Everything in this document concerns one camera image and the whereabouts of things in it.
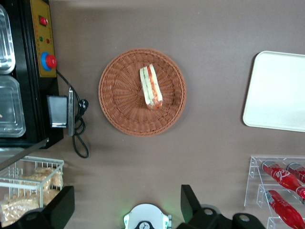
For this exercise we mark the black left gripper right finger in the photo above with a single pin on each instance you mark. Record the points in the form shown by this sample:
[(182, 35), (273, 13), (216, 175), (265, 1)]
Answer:
[(190, 207)]

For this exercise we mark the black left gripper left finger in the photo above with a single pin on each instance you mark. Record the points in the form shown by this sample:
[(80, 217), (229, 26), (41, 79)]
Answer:
[(59, 207)]

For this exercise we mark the triangle sandwich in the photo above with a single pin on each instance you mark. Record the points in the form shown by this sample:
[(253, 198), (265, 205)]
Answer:
[(150, 86)]

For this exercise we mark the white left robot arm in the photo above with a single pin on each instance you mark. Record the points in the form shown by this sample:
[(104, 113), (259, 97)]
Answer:
[(145, 214)]

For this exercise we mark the round brown wicker basket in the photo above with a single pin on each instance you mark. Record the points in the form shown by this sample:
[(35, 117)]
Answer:
[(119, 95)]

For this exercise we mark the beige plastic tray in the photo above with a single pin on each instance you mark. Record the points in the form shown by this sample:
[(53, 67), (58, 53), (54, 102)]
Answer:
[(274, 90)]

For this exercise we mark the rice cracker snack pack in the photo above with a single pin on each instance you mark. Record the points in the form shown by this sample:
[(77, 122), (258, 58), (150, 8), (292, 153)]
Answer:
[(53, 177), (16, 207), (31, 180)]

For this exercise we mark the grey metal bar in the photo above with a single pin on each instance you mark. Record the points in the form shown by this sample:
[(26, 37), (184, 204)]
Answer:
[(23, 153)]

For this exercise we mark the clear acrylic bottle rack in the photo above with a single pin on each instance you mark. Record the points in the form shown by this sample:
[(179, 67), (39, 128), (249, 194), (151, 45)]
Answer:
[(252, 181)]

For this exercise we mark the red cola bottle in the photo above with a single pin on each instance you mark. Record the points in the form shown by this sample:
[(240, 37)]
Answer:
[(283, 210), (297, 171), (283, 177)]

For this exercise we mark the black box with metal plate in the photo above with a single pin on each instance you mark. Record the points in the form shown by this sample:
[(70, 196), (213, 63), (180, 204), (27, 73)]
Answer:
[(57, 107)]

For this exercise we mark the black machine yellow control panel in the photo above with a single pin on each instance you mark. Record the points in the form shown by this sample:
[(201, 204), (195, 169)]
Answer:
[(26, 71)]

